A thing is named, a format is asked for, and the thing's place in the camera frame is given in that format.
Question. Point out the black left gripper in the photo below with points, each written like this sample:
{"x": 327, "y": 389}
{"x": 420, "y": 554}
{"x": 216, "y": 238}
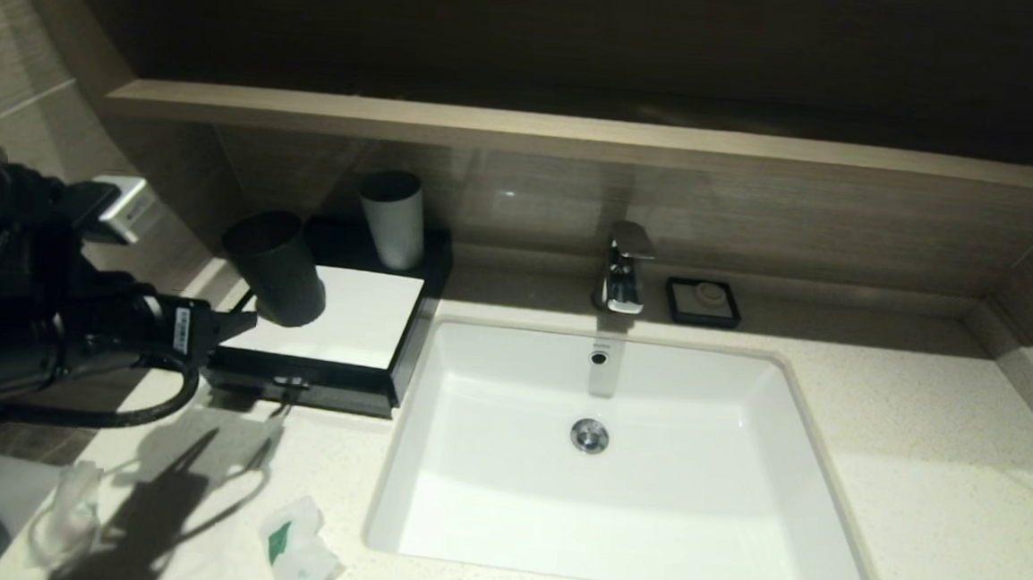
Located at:
{"x": 182, "y": 328}

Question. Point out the black tumbler cup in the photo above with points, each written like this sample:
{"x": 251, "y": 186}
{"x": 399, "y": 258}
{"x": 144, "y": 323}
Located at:
{"x": 284, "y": 276}

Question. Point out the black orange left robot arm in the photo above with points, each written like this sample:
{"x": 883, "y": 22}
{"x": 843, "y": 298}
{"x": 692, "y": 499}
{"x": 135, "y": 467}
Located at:
{"x": 12, "y": 322}

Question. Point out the black storage box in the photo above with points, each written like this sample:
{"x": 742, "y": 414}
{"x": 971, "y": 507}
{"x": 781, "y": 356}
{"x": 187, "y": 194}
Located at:
{"x": 349, "y": 235}

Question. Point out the white square pad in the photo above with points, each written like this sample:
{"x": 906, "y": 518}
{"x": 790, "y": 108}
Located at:
{"x": 371, "y": 317}

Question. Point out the white tumbler cup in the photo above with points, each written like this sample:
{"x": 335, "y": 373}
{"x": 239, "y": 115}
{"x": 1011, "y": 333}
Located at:
{"x": 395, "y": 229}

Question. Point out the clear plastic wrapper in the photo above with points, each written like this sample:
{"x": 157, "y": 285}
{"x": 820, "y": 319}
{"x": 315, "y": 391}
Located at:
{"x": 72, "y": 514}

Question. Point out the green white sachet packet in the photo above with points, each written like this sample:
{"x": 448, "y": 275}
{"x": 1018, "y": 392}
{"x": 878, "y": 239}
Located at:
{"x": 303, "y": 555}

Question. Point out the chrome sink drain stopper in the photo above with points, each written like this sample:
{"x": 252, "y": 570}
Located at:
{"x": 589, "y": 436}

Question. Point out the chrome faucet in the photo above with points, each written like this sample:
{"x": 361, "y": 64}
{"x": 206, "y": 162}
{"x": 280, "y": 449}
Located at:
{"x": 622, "y": 283}

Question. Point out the black square soap dish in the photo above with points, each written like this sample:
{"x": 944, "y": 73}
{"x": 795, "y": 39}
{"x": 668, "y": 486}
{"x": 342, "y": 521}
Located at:
{"x": 672, "y": 314}

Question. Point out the white rectangular sink basin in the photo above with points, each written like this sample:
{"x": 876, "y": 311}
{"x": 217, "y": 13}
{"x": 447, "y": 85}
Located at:
{"x": 648, "y": 477}

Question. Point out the round white soap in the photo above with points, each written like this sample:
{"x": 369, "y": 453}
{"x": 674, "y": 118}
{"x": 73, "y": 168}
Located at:
{"x": 709, "y": 295}

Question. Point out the wooden wall ledge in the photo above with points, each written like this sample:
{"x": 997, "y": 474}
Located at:
{"x": 580, "y": 137}

